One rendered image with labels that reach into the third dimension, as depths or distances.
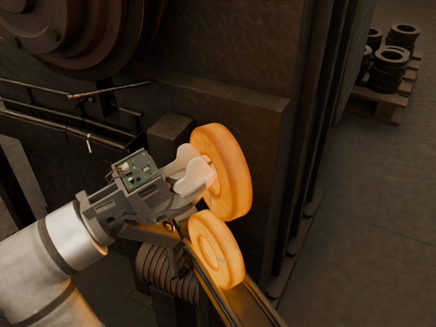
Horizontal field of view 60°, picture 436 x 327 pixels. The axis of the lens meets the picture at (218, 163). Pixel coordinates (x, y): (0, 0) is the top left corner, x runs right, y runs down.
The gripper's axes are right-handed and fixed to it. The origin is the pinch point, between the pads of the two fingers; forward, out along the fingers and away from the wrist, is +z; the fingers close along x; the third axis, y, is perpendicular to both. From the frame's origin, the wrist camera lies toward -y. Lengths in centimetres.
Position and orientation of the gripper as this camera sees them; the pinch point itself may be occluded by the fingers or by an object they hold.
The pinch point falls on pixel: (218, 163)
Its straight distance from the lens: 58.4
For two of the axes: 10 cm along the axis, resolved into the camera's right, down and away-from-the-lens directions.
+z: 8.5, -5.0, 1.6
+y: -2.4, -6.4, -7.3
